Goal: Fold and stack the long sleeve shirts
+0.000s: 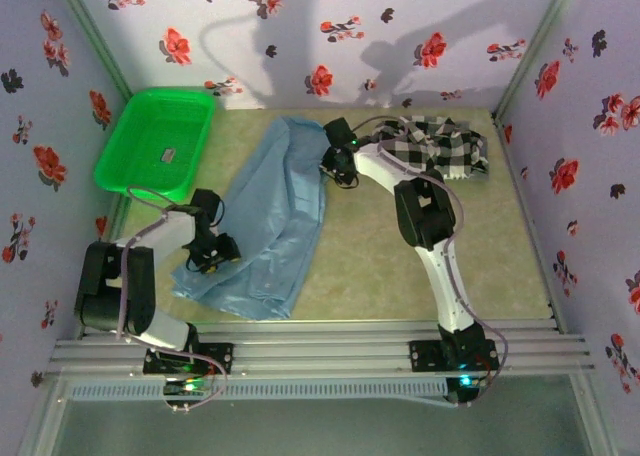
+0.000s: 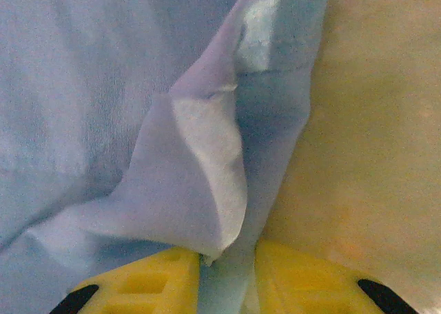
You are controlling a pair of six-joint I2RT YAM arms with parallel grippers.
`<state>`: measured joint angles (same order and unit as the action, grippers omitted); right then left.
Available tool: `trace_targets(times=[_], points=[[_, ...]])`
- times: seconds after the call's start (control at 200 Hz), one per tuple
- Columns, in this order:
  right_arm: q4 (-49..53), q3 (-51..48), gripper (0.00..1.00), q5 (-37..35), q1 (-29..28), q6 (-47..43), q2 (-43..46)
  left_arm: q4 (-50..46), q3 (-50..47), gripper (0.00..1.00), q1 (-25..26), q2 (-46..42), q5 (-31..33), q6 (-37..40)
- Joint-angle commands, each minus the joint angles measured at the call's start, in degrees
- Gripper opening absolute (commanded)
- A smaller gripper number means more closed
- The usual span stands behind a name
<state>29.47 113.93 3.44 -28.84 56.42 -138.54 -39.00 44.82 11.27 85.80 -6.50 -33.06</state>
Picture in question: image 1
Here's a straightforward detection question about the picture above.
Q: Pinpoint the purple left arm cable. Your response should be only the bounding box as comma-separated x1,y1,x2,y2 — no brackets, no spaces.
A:
115,185,229,413

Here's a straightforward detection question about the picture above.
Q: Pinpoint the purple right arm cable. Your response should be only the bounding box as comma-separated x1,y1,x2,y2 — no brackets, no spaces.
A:
349,116,510,408

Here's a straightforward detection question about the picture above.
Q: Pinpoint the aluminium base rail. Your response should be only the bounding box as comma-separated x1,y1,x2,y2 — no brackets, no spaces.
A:
47,318,596,377

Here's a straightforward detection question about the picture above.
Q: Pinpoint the aluminium frame post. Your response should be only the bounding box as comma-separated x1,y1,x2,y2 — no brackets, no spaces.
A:
492,0,584,117
52,0,134,102

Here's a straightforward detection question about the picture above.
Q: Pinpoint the black white plaid shirt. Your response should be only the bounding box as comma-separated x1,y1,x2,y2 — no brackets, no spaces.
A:
372,115,490,182

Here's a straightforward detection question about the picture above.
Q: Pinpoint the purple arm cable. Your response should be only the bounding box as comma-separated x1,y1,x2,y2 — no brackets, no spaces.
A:
115,185,229,413
349,116,510,408

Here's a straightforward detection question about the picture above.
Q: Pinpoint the green plastic basket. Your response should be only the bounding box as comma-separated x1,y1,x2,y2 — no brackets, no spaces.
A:
93,87,217,202

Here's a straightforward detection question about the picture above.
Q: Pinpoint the aluminium side rail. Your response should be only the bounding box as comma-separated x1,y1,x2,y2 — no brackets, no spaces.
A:
492,113,569,335

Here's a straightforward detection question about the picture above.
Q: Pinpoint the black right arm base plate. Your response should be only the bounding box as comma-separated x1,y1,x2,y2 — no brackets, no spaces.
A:
408,339,500,375

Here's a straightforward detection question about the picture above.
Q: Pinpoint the light blue long sleeve shirt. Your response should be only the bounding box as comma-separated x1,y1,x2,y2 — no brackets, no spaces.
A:
170,115,334,321

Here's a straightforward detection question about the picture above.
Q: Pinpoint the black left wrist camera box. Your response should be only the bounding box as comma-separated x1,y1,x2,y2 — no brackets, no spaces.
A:
218,233,242,263

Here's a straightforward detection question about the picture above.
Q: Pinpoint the thin black right camera cable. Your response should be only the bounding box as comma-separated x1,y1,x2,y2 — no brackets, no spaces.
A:
324,169,362,190

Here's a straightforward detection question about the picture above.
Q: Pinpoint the white slotted cable duct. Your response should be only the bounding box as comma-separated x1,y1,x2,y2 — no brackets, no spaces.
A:
64,379,449,402

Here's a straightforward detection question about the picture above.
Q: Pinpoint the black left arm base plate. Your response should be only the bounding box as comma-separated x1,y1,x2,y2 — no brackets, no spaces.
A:
143,342,235,376

